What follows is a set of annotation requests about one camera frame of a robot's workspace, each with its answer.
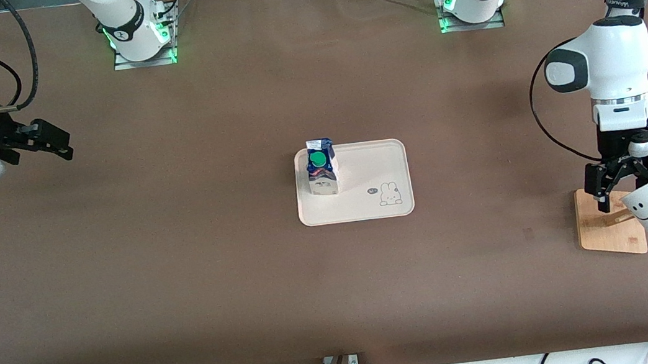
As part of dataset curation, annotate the blue white milk carton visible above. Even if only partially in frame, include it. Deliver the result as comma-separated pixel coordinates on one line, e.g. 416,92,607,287
301,136,343,199

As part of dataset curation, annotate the cream tray with rabbit print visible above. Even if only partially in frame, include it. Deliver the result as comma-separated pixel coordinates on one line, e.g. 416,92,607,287
290,136,416,230

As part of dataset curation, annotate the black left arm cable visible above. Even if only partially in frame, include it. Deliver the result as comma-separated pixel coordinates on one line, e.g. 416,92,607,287
485,0,648,175

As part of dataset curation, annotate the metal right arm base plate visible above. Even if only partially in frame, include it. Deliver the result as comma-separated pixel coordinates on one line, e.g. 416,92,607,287
109,17,179,72

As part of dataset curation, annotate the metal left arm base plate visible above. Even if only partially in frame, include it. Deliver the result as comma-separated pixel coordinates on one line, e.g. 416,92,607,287
434,0,506,36

